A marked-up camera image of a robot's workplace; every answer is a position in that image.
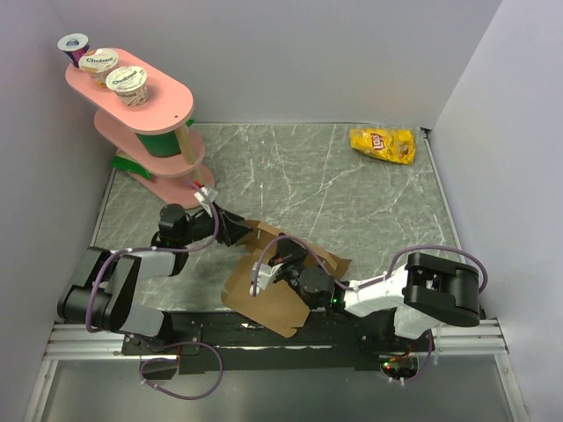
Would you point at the yellow chips bag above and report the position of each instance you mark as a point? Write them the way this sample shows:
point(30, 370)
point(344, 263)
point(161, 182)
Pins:
point(387, 144)

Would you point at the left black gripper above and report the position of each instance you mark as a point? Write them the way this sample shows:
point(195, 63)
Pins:
point(233, 230)

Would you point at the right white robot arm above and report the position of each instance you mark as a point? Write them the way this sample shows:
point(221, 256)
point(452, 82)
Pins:
point(418, 293)

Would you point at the orange Chobani yogurt cup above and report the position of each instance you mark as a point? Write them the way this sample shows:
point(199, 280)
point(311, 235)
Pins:
point(99, 63)

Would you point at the brown cardboard box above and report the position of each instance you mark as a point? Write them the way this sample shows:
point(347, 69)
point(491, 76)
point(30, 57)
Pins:
point(278, 308)

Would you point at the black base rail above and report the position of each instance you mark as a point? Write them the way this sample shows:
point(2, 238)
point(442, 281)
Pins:
point(200, 340)

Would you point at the purple yogurt cup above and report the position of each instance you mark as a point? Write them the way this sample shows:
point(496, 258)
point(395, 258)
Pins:
point(75, 46)

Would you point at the white Chobani yogurt cup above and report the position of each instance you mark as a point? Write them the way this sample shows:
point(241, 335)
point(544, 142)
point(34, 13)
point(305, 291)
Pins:
point(129, 83)

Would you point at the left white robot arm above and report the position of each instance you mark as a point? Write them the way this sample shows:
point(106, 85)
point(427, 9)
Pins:
point(100, 291)

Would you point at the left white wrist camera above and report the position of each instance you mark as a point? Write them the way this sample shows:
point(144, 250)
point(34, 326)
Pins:
point(205, 195)

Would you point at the pink tiered shelf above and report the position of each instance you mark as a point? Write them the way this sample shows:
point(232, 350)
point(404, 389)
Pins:
point(169, 107)

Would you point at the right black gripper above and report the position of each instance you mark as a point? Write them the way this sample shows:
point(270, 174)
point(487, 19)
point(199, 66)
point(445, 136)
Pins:
point(288, 253)

